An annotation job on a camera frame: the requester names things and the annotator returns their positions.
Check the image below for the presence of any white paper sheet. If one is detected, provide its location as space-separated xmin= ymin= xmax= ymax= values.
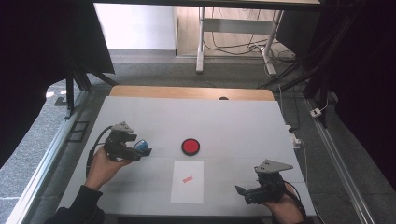
xmin=170 ymin=160 xmax=205 ymax=205

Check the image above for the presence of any black metal stand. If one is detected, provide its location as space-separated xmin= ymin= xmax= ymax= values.
xmin=60 ymin=46 xmax=120 ymax=121
xmin=257 ymin=12 xmax=362 ymax=129

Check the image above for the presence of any black floor hatch frame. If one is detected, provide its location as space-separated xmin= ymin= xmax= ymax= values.
xmin=67 ymin=120 xmax=91 ymax=144

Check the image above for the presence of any white desk frame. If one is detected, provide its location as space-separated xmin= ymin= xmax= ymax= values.
xmin=195 ymin=6 xmax=285 ymax=77

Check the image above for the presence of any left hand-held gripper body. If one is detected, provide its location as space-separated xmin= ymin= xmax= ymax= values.
xmin=103 ymin=120 xmax=142 ymax=162

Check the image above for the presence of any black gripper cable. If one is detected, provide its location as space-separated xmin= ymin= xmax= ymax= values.
xmin=86 ymin=125 xmax=114 ymax=179
xmin=284 ymin=188 xmax=308 ymax=220

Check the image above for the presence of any black floor cable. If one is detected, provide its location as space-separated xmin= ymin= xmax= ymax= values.
xmin=204 ymin=7 xmax=297 ymax=63

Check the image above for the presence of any aluminium floor rail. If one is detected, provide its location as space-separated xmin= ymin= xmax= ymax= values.
xmin=303 ymin=97 xmax=376 ymax=224
xmin=5 ymin=90 xmax=92 ymax=224

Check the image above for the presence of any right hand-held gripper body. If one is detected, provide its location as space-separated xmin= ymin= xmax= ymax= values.
xmin=244 ymin=159 xmax=294 ymax=205

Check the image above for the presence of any person's left hand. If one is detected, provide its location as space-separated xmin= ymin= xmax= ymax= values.
xmin=84 ymin=145 xmax=134 ymax=191

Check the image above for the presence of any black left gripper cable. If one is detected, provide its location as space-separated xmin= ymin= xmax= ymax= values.
xmin=86 ymin=125 xmax=114 ymax=179

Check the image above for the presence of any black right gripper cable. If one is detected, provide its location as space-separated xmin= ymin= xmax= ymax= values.
xmin=284 ymin=188 xmax=308 ymax=220

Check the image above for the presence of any red ink pad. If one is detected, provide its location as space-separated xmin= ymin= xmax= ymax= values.
xmin=181 ymin=138 xmax=201 ymax=157

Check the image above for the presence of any white power strip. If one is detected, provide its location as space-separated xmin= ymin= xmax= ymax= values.
xmin=285 ymin=124 xmax=302 ymax=150

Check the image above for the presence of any blue stamp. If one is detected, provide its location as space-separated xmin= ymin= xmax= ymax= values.
xmin=133 ymin=139 xmax=149 ymax=152

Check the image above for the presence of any black curtain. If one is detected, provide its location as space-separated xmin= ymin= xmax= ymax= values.
xmin=0 ymin=0 xmax=116 ymax=169
xmin=275 ymin=0 xmax=396 ymax=183

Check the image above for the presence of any person's right hand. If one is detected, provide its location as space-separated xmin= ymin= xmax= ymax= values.
xmin=262 ymin=183 xmax=305 ymax=224

